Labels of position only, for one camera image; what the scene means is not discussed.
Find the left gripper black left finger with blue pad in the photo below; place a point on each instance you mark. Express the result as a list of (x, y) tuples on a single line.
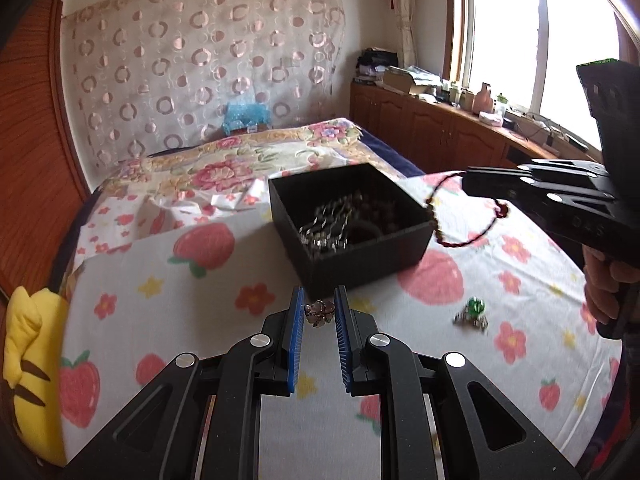
[(199, 418)]

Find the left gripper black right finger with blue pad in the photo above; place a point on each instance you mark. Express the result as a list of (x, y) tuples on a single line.
[(440, 417)]

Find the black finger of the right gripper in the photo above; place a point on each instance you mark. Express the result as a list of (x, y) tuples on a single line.
[(559, 176), (545, 204)]

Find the rose gold earring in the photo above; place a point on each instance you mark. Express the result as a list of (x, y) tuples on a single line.
[(319, 312)]

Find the black open jewelry box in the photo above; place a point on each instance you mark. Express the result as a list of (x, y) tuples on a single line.
[(347, 226)]

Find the person's hand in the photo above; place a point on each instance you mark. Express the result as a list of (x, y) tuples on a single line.
[(604, 277)]

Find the pink bottle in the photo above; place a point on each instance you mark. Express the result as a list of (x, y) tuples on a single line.
[(483, 102)]

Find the strawberry flower print bedsheet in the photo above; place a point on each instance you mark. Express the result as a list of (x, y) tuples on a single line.
[(148, 284)]

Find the brown wooden cabinet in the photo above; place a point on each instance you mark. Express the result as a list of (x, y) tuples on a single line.
[(437, 137)]

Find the green gem silver charm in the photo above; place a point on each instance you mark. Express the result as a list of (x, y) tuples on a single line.
[(473, 314)]

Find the yellow striped plush toy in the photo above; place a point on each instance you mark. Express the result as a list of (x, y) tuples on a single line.
[(31, 369)]

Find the patterned window drape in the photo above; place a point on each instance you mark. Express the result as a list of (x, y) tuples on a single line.
[(404, 21)]

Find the floral quilt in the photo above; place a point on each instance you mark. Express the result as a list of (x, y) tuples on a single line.
[(230, 165)]

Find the blue plush item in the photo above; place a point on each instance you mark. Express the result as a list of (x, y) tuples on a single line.
[(246, 116)]

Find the pink circle pattern curtain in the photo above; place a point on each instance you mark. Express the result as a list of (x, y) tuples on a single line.
[(145, 76)]

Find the window with wooden frame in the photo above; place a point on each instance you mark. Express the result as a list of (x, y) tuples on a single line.
[(527, 52)]

